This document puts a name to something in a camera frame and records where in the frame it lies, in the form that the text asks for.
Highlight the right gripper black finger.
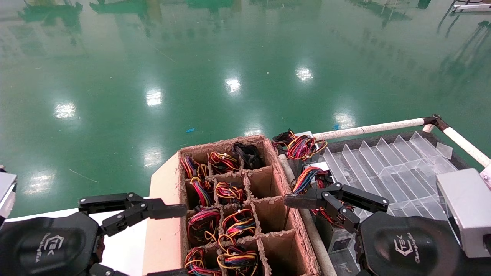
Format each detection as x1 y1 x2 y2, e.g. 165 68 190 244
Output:
283 182 390 233

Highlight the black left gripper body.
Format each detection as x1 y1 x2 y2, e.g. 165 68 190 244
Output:
0 212 105 276

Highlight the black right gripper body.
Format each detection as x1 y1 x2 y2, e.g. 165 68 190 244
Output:
357 212 466 276

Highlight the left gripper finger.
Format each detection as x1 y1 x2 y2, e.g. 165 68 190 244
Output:
89 263 188 276
79 193 187 237

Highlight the power supply with black wires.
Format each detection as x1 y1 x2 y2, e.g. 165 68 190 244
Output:
231 142 266 170

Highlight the clear plastic divider tray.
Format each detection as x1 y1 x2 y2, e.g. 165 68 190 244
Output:
295 131 459 276
328 130 471 171

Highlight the brown cardboard divider box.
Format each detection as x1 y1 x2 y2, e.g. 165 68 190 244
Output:
143 135 322 276

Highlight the loose clear plastic divider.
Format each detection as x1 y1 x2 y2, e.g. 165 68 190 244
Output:
435 142 454 160

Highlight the power supply with coloured wires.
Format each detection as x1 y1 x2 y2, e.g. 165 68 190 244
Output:
214 181 247 205
207 151 240 174
217 234 260 276
181 154 209 180
290 165 355 230
187 206 222 246
184 246 222 276
222 208 256 238
189 176 214 208
272 130 329 166

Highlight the white padded cart rail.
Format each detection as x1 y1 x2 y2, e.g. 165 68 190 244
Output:
277 153 338 276
313 118 426 141
441 126 491 168

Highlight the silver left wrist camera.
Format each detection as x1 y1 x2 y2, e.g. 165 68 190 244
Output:
0 172 18 225

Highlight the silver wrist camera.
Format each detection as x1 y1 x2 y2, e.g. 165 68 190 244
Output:
437 168 491 258
0 172 18 225

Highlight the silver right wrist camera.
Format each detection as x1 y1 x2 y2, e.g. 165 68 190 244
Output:
437 168 491 258

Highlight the black rail corner connector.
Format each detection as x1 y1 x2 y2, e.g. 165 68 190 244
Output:
421 114 450 133

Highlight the white metal frame base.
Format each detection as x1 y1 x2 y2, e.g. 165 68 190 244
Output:
452 2 491 13

